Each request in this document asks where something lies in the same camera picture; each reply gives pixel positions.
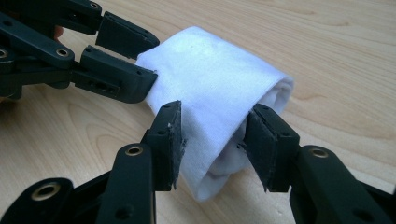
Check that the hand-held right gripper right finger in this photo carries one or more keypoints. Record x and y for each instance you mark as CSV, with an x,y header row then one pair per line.
x,y
311,180

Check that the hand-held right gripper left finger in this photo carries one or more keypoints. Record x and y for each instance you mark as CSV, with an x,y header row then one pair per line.
x,y
137,180

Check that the white sock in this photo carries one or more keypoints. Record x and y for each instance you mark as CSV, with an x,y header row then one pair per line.
x,y
229,161
211,81

